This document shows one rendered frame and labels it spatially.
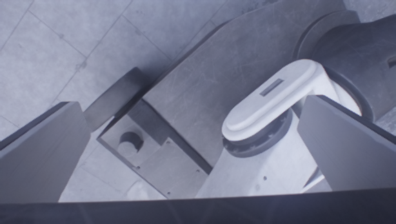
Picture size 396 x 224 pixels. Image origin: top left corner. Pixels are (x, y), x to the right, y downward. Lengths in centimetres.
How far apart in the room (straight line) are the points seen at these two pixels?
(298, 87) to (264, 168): 14
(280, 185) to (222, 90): 24
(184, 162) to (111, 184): 39
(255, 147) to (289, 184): 9
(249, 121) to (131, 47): 42
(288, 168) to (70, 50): 62
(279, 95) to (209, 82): 18
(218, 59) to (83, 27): 39
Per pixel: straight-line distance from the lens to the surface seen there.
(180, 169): 52
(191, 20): 62
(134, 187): 82
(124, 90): 47
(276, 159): 34
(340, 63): 41
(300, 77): 36
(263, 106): 35
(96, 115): 48
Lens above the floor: 62
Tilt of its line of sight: 70 degrees down
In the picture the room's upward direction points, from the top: 163 degrees clockwise
